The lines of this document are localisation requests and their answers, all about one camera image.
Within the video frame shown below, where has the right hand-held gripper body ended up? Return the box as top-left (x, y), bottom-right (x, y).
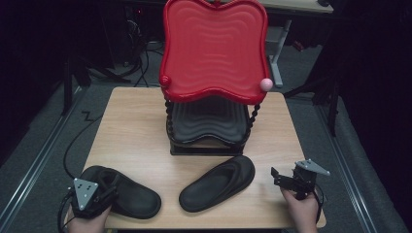
top-left (291, 158), bottom-right (331, 200)

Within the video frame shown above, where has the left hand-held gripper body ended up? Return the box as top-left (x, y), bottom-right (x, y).
top-left (69, 178), bottom-right (111, 219)

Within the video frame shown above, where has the black slipper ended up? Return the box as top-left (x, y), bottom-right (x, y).
top-left (79, 165), bottom-right (162, 220)
top-left (178, 154), bottom-right (257, 214)

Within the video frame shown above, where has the red and black shoe rack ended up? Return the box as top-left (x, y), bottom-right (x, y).
top-left (158, 0), bottom-right (274, 157)

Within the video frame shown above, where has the person's left hand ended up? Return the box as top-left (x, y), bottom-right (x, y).
top-left (66, 205), bottom-right (113, 233)

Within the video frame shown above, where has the person's right hand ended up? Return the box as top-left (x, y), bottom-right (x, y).
top-left (281, 188), bottom-right (320, 233)

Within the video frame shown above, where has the black metal stand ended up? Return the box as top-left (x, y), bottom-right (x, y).
top-left (60, 52), bottom-right (93, 117)
top-left (284, 61), bottom-right (345, 138)

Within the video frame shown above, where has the light desk with white legs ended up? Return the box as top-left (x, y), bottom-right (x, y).
top-left (258, 0), bottom-right (334, 89)

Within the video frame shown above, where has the black cable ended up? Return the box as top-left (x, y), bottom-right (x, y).
top-left (311, 183), bottom-right (326, 225)
top-left (57, 111), bottom-right (105, 233)

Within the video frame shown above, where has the metal floor rail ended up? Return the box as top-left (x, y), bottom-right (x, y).
top-left (314, 102), bottom-right (379, 233)
top-left (0, 86), bottom-right (85, 229)

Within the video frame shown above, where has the bundle of black floor cables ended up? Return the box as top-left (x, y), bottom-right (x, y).
top-left (124, 8), bottom-right (164, 88)

